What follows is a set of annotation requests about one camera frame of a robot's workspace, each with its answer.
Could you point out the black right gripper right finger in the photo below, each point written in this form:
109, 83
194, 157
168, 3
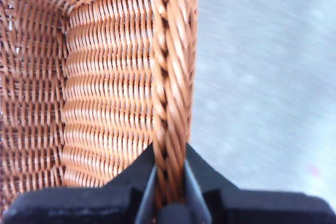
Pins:
249, 208

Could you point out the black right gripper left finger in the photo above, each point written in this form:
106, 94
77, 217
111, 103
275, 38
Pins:
92, 205

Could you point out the brown wicker basket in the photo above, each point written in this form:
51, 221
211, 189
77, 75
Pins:
105, 90

